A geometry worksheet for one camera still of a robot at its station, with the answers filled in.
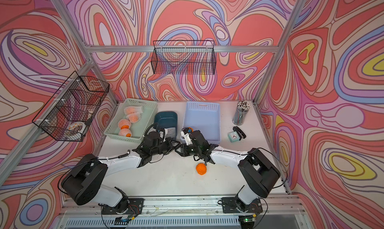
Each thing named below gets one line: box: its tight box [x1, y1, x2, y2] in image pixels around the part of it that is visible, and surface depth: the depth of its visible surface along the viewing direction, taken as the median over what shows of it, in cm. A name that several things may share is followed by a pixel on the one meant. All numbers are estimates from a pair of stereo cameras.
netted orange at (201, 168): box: [196, 163, 207, 176], surface depth 83 cm
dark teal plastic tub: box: [153, 111, 178, 139], surface depth 107 cm
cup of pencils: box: [232, 100, 251, 126], surface depth 98 cm
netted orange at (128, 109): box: [123, 105, 144, 115], surface depth 110 cm
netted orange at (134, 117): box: [126, 112, 142, 124], surface depth 106 cm
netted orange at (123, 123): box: [118, 118, 132, 130], surface depth 101 cm
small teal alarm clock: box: [227, 131, 240, 143], surface depth 98 cm
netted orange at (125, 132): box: [118, 128, 132, 138], surface depth 95 cm
